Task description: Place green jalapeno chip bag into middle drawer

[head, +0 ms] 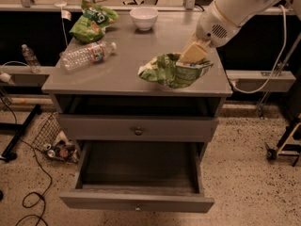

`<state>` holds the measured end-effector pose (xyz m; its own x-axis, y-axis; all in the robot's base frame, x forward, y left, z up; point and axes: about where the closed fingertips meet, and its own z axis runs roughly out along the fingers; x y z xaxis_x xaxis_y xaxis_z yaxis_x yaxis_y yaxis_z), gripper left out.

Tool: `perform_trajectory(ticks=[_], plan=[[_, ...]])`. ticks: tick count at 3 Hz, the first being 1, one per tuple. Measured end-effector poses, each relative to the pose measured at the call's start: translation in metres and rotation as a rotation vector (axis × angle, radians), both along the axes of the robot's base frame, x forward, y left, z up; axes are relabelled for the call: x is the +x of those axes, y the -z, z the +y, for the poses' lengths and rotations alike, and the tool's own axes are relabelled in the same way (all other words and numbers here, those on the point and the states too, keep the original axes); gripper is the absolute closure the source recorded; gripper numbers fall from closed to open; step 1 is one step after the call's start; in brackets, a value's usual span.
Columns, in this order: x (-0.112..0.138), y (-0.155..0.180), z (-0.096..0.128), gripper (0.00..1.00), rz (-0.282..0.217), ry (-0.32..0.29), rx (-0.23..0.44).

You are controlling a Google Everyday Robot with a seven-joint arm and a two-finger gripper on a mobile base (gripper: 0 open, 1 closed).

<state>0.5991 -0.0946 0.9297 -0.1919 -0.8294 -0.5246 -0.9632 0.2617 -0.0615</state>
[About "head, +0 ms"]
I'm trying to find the black floor cable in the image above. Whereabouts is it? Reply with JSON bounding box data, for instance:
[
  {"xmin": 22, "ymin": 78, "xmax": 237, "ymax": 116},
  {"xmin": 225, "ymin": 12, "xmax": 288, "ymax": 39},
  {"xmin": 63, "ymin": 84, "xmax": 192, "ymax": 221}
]
[{"xmin": 0, "ymin": 96, "xmax": 54, "ymax": 226}]

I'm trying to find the white ceramic bowl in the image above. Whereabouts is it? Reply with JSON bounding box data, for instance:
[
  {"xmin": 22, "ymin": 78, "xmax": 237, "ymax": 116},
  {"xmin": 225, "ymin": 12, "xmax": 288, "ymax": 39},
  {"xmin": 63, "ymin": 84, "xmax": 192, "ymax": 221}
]
[{"xmin": 130, "ymin": 7, "xmax": 159, "ymax": 31}]

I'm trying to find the closed grey upper drawer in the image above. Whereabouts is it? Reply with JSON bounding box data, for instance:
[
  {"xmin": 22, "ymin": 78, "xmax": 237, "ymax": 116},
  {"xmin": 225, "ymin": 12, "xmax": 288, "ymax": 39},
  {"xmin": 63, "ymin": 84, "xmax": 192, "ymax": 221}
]
[{"xmin": 58, "ymin": 114, "xmax": 218, "ymax": 142}]

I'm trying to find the white cable left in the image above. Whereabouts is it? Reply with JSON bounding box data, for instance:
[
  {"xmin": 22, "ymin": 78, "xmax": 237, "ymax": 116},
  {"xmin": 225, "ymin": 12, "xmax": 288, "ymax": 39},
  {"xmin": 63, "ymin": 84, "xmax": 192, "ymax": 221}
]
[{"xmin": 59, "ymin": 3, "xmax": 72, "ymax": 47}]

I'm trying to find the black stand leg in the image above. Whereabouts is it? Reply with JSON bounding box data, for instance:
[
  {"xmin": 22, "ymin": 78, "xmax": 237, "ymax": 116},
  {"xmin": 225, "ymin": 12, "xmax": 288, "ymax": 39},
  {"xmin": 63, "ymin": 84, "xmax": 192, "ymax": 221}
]
[{"xmin": 0, "ymin": 105, "xmax": 42, "ymax": 162}]

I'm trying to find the open grey lower drawer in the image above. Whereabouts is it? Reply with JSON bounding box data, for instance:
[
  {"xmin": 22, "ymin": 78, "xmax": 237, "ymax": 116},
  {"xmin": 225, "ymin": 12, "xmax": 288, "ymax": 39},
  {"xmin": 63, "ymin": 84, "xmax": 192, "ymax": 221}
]
[{"xmin": 60, "ymin": 141, "xmax": 214, "ymax": 213}]

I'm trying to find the green jalapeno chip bag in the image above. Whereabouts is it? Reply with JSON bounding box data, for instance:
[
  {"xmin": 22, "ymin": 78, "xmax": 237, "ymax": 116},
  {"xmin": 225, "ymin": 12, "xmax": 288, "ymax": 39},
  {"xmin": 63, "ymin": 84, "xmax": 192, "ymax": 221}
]
[{"xmin": 137, "ymin": 53, "xmax": 214, "ymax": 89}]

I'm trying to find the wire basket with cans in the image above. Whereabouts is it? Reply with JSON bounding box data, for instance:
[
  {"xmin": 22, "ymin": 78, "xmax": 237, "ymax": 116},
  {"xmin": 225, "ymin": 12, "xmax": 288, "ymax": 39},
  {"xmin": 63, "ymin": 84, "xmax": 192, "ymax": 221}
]
[{"xmin": 32, "ymin": 113, "xmax": 79, "ymax": 163}]

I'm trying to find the green chip bag rear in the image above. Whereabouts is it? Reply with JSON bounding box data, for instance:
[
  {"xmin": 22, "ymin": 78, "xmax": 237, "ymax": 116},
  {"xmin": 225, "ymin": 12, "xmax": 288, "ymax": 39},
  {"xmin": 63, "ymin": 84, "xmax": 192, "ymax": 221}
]
[{"xmin": 70, "ymin": 0, "xmax": 119, "ymax": 44}]

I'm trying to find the wheeled cart base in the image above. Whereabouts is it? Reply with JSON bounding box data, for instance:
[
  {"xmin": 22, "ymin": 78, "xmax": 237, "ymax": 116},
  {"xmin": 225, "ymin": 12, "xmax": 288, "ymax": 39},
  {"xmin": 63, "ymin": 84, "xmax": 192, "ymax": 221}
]
[{"xmin": 265, "ymin": 114, "xmax": 301, "ymax": 167}]

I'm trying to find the small water bottle on ledge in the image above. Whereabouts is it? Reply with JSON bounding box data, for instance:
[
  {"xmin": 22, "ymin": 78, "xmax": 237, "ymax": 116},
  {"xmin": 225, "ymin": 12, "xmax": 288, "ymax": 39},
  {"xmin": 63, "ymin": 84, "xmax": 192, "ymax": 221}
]
[{"xmin": 22, "ymin": 44, "xmax": 41, "ymax": 73}]

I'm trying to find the white cable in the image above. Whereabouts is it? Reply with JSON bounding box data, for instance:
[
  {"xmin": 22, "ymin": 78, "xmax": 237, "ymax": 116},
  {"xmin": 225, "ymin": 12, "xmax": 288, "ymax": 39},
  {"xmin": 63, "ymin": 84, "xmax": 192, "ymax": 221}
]
[
  {"xmin": 230, "ymin": 4, "xmax": 288, "ymax": 95},
  {"xmin": 59, "ymin": 3, "xmax": 72, "ymax": 47}
]

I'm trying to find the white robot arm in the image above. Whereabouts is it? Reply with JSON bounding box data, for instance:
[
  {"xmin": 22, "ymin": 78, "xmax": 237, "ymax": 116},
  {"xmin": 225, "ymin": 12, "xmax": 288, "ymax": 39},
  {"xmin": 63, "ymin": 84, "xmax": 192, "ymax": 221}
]
[{"xmin": 180, "ymin": 0, "xmax": 301, "ymax": 63}]

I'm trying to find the clear plastic water bottle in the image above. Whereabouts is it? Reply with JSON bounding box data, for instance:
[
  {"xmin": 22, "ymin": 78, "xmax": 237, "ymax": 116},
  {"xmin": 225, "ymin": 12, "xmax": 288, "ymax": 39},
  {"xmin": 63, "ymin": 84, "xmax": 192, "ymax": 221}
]
[{"xmin": 60, "ymin": 40, "xmax": 117, "ymax": 72}]

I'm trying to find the grey wooden drawer cabinet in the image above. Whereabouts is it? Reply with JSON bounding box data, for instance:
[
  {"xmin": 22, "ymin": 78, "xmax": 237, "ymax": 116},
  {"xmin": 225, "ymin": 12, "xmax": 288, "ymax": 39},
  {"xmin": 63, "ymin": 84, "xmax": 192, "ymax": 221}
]
[{"xmin": 41, "ymin": 10, "xmax": 233, "ymax": 214}]

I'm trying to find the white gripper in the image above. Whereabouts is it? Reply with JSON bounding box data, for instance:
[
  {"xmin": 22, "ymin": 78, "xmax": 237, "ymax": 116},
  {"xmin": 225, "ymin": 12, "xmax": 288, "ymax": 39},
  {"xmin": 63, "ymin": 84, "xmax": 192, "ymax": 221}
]
[{"xmin": 179, "ymin": 1, "xmax": 240, "ymax": 63}]

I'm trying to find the white cable right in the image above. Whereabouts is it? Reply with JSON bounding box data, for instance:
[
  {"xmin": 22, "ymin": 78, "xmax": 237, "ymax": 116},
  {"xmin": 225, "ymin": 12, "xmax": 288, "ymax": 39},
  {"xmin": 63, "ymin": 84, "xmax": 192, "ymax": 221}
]
[{"xmin": 230, "ymin": 4, "xmax": 288, "ymax": 95}]

